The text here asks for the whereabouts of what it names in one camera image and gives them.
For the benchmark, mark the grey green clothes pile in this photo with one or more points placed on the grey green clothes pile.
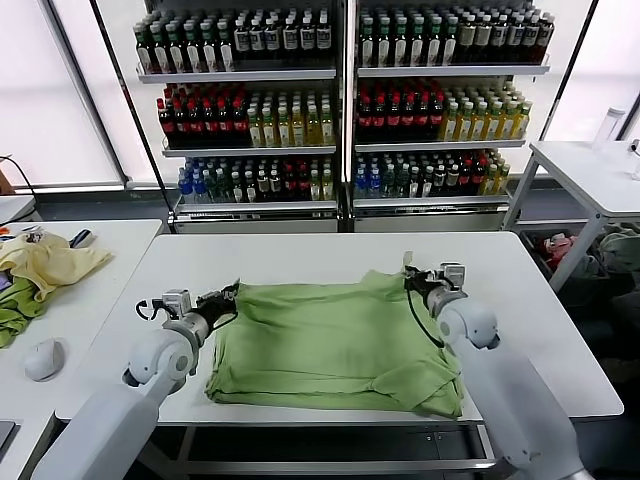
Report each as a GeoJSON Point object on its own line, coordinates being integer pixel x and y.
{"type": "Point", "coordinates": [618, 246]}

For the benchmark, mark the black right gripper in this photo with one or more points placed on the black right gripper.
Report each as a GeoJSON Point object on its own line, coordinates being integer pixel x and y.
{"type": "Point", "coordinates": [430, 285]}

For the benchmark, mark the black storage bin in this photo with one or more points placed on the black storage bin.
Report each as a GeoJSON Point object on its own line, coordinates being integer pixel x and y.
{"type": "Point", "coordinates": [535, 258]}

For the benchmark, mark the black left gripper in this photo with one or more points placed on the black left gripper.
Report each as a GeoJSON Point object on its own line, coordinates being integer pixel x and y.
{"type": "Point", "coordinates": [210, 312]}

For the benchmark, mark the drinks shelving unit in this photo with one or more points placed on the drinks shelving unit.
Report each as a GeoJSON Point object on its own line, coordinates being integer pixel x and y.
{"type": "Point", "coordinates": [448, 71]}
{"type": "Point", "coordinates": [238, 76]}

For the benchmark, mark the red cap cola bottle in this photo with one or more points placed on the red cap cola bottle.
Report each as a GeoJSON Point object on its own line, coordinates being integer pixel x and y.
{"type": "Point", "coordinates": [179, 126]}
{"type": "Point", "coordinates": [376, 123]}
{"type": "Point", "coordinates": [239, 126]}
{"type": "Point", "coordinates": [392, 123]}
{"type": "Point", "coordinates": [223, 126]}
{"type": "Point", "coordinates": [164, 126]}
{"type": "Point", "coordinates": [208, 126]}
{"type": "Point", "coordinates": [435, 123]}
{"type": "Point", "coordinates": [361, 123]}
{"type": "Point", "coordinates": [193, 126]}
{"type": "Point", "coordinates": [421, 123]}
{"type": "Point", "coordinates": [406, 123]}

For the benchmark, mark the white computer mouse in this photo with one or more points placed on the white computer mouse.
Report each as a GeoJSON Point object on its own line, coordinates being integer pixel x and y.
{"type": "Point", "coordinates": [44, 359]}

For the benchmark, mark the pale yellow crumpled garment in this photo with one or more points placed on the pale yellow crumpled garment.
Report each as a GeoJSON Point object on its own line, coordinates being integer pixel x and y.
{"type": "Point", "coordinates": [54, 264]}

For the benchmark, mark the beige label drink bottle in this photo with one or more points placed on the beige label drink bottle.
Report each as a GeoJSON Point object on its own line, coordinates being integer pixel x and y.
{"type": "Point", "coordinates": [465, 38]}
{"type": "Point", "coordinates": [481, 38]}

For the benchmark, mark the small clear cup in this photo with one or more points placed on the small clear cup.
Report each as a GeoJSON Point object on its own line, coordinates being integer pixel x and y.
{"type": "Point", "coordinates": [634, 172]}

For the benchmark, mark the grey label dark bottle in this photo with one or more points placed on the grey label dark bottle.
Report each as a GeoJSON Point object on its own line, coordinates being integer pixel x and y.
{"type": "Point", "coordinates": [543, 38]}
{"type": "Point", "coordinates": [513, 38]}
{"type": "Point", "coordinates": [496, 38]}
{"type": "Point", "coordinates": [528, 38]}

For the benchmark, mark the blue and white small object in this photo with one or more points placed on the blue and white small object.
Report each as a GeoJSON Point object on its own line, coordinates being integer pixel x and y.
{"type": "Point", "coordinates": [81, 238]}

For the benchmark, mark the pink red clothes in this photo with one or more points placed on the pink red clothes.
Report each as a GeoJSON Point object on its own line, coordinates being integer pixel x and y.
{"type": "Point", "coordinates": [560, 244]}

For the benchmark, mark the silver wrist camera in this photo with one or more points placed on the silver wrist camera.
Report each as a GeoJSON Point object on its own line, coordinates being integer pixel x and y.
{"type": "Point", "coordinates": [455, 275]}
{"type": "Point", "coordinates": [176, 302]}

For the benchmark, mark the green crumpled garment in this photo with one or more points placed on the green crumpled garment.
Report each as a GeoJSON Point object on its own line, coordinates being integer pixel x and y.
{"type": "Point", "coordinates": [14, 309]}

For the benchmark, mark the small white table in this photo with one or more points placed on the small white table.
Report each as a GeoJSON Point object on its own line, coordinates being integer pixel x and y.
{"type": "Point", "coordinates": [13, 206]}

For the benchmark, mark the white label dark bottle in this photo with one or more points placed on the white label dark bottle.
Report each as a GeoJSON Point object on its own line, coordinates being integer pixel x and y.
{"type": "Point", "coordinates": [289, 39]}
{"type": "Point", "coordinates": [271, 41]}
{"type": "Point", "coordinates": [322, 39]}
{"type": "Point", "coordinates": [241, 41]}
{"type": "Point", "coordinates": [256, 41]}
{"type": "Point", "coordinates": [306, 39]}

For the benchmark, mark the light green t-shirt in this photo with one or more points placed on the light green t-shirt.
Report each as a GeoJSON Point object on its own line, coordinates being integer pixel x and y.
{"type": "Point", "coordinates": [325, 345]}

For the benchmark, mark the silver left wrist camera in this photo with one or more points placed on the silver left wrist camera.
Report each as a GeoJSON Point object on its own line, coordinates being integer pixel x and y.
{"type": "Point", "coordinates": [176, 302]}

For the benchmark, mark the white side table with legs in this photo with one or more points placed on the white side table with legs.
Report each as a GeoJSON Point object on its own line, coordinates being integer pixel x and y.
{"type": "Point", "coordinates": [581, 248]}

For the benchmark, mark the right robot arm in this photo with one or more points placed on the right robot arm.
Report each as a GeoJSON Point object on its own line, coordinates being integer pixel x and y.
{"type": "Point", "coordinates": [470, 320]}

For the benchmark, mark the clear plastic tumbler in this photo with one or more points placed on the clear plastic tumbler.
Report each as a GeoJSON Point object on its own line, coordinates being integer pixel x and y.
{"type": "Point", "coordinates": [609, 128]}

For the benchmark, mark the yellow green tea bottle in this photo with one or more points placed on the yellow green tea bottle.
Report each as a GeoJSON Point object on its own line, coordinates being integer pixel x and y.
{"type": "Point", "coordinates": [505, 124]}
{"type": "Point", "coordinates": [311, 128]}
{"type": "Point", "coordinates": [282, 131]}
{"type": "Point", "coordinates": [449, 126]}
{"type": "Point", "coordinates": [464, 126]}
{"type": "Point", "coordinates": [492, 126]}
{"type": "Point", "coordinates": [519, 123]}
{"type": "Point", "coordinates": [325, 127]}
{"type": "Point", "coordinates": [254, 131]}
{"type": "Point", "coordinates": [268, 131]}
{"type": "Point", "coordinates": [478, 126]}
{"type": "Point", "coordinates": [296, 129]}

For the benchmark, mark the green cap dark tea bottle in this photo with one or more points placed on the green cap dark tea bottle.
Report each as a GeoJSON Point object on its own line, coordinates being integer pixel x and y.
{"type": "Point", "coordinates": [160, 53]}
{"type": "Point", "coordinates": [382, 48]}
{"type": "Point", "coordinates": [432, 48]}
{"type": "Point", "coordinates": [365, 48]}
{"type": "Point", "coordinates": [415, 48]}
{"type": "Point", "coordinates": [209, 53]}
{"type": "Point", "coordinates": [448, 48]}
{"type": "Point", "coordinates": [399, 48]}
{"type": "Point", "coordinates": [225, 52]}
{"type": "Point", "coordinates": [193, 53]}
{"type": "Point", "coordinates": [177, 53]}
{"type": "Point", "coordinates": [144, 53]}

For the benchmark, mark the purple cloth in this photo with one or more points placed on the purple cloth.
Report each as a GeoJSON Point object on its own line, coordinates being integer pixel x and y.
{"type": "Point", "coordinates": [3, 281]}

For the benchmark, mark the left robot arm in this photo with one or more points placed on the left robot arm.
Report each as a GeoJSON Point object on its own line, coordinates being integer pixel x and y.
{"type": "Point", "coordinates": [155, 360]}

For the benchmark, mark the brown cardboard box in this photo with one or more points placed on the brown cardboard box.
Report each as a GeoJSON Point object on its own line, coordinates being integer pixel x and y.
{"type": "Point", "coordinates": [5, 182]}

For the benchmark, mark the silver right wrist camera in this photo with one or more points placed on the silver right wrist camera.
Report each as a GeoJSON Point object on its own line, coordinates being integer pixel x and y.
{"type": "Point", "coordinates": [455, 275]}

